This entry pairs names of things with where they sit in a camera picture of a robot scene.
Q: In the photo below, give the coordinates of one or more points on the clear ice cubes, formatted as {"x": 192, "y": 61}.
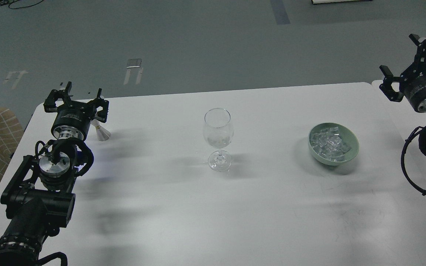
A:
{"x": 329, "y": 144}

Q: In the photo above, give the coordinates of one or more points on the clear wine glass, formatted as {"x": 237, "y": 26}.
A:
{"x": 218, "y": 132}

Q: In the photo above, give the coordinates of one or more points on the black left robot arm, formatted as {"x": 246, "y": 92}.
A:
{"x": 39, "y": 199}

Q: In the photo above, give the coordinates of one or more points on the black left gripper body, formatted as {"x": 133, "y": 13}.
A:
{"x": 73, "y": 118}

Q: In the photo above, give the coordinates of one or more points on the green bowl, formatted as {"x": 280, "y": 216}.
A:
{"x": 348, "y": 136}

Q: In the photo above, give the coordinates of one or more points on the metal floor plate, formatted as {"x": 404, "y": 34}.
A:
{"x": 134, "y": 63}

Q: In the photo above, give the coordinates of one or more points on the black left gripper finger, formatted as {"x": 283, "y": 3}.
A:
{"x": 97, "y": 108}
{"x": 58, "y": 100}

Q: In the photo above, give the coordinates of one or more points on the steel double jigger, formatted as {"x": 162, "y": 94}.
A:
{"x": 102, "y": 133}

